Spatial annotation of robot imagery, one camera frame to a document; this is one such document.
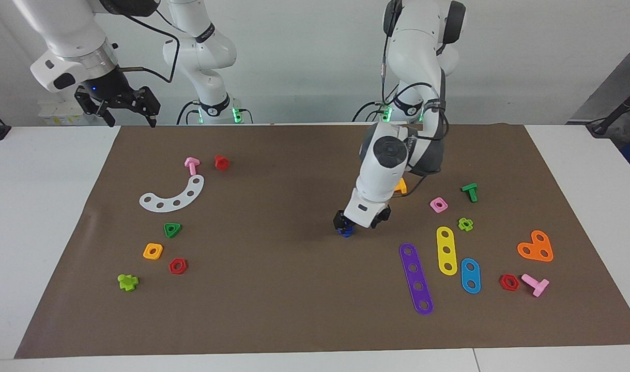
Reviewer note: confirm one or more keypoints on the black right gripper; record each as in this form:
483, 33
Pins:
108, 85

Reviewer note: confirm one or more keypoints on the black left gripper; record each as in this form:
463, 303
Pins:
383, 211

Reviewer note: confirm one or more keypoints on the blue toy screw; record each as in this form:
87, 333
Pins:
347, 235

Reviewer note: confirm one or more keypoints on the orange toy screw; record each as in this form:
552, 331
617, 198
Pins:
402, 187

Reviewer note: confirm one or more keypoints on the pink square toy nut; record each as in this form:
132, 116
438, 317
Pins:
432, 203

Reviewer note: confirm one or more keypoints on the small pink toy screw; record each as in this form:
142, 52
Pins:
191, 165

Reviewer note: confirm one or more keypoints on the lime green flower nut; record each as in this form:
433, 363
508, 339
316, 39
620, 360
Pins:
470, 226

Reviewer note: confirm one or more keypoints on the dark green toy screw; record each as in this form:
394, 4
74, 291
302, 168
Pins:
471, 192

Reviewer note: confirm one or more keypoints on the red toy screw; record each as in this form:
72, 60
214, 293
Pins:
221, 163

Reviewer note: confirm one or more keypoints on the green triangular toy nut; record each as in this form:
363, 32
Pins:
177, 227

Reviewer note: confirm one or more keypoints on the red hexagonal toy nut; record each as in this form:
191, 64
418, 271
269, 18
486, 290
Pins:
503, 284
171, 268

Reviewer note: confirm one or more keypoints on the orange square toy nut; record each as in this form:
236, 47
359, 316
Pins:
146, 253

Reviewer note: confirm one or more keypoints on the lime green toy screw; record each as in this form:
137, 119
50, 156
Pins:
127, 283

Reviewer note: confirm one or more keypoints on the large pink toy screw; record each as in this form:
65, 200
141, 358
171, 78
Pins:
538, 285

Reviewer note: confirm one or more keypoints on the white boxes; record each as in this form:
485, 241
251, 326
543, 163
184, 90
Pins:
61, 114

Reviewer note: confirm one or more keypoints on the purple four-hole strip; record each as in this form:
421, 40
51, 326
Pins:
411, 260

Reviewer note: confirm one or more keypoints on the yellow three-hole strip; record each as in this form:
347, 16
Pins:
446, 243

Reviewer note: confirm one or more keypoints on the brown table mat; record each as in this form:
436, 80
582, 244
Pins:
273, 289

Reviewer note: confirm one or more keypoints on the white curved five-hole plate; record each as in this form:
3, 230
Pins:
183, 199

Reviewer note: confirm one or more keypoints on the blue two-hole strip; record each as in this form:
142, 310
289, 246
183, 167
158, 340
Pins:
471, 275

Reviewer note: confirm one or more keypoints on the orange heart-shaped plate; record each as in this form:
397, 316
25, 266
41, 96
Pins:
536, 248

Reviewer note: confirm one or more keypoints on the black tripod stand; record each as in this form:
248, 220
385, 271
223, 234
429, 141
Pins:
601, 128

